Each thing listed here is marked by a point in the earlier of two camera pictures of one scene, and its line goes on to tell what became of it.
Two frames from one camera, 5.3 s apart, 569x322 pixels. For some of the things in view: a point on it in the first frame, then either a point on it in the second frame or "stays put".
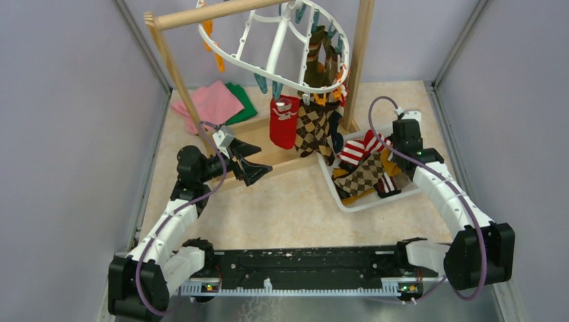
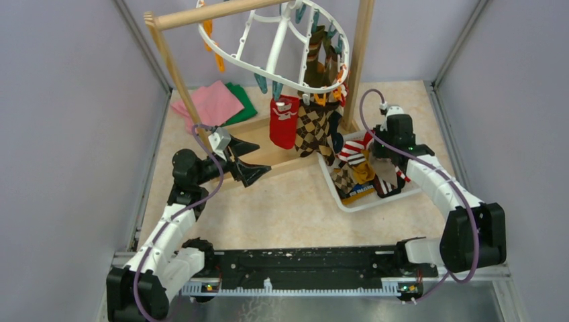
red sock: (283, 121) stays put
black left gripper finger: (240, 149) stays put
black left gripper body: (234, 166) stays put
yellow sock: (389, 168) -> (363, 173)
